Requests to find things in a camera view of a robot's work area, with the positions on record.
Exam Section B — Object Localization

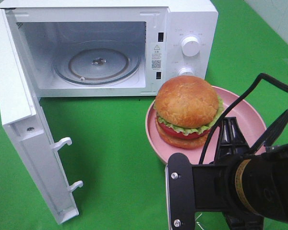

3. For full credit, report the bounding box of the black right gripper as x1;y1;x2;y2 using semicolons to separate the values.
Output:
192;117;264;230

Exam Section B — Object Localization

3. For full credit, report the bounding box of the pink round plate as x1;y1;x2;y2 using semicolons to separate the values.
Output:
145;86;266;164

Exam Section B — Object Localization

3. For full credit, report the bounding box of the burger with lettuce tomato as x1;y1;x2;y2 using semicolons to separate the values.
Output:
154;75;224;149

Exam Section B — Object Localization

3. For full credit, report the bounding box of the white microwave door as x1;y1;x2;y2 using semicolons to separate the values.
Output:
0;9;83;224

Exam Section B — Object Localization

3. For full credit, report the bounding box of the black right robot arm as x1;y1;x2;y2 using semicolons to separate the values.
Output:
192;110;288;230

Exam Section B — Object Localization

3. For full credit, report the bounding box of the clear tape strip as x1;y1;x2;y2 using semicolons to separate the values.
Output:
195;213;204;230

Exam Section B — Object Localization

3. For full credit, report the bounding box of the lower white microwave knob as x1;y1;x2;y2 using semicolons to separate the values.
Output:
178;67;195;76

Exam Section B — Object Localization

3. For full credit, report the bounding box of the white microwave knob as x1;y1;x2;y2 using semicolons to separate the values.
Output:
181;35;200;57
178;67;195;76

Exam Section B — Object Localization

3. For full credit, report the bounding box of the upper white microwave knob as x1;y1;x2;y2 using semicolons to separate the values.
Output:
181;35;200;57

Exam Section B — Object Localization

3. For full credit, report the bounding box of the glass microwave turntable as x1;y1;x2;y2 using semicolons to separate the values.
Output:
54;40;145;86

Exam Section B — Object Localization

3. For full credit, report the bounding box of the white microwave oven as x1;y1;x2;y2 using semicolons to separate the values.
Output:
0;0;218;97

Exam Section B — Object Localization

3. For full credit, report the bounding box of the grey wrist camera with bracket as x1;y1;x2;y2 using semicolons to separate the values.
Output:
165;153;195;230

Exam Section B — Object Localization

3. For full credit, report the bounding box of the black camera cable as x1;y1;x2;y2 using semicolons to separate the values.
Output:
198;73;288;165

